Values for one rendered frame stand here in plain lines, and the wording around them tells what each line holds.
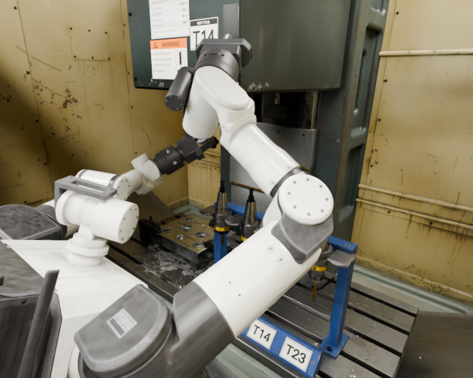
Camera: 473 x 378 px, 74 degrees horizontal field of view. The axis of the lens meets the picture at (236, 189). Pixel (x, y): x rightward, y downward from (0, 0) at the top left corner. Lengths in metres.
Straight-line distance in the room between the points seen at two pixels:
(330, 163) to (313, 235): 1.03
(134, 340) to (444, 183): 1.55
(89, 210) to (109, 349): 0.23
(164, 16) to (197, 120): 0.48
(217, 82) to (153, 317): 0.37
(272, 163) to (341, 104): 0.94
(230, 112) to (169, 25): 0.52
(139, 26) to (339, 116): 0.83
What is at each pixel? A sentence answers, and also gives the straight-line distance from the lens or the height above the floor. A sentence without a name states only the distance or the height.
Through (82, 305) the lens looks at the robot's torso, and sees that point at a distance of 0.46.
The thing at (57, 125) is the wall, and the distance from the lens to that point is 1.99.
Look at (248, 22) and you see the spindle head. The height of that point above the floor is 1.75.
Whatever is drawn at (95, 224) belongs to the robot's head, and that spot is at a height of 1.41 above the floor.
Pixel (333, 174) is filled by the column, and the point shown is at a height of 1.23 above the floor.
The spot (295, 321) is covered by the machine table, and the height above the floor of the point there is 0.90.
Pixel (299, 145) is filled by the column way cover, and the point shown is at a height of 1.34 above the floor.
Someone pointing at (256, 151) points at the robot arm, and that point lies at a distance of 0.51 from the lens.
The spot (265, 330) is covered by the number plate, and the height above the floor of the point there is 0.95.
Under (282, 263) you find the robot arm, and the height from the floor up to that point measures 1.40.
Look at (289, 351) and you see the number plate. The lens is 0.96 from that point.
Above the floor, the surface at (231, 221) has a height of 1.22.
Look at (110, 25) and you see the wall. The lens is 2.16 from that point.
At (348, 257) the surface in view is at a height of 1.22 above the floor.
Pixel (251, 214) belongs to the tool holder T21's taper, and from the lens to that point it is 0.90.
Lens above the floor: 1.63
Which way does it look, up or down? 20 degrees down
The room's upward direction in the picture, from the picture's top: 1 degrees clockwise
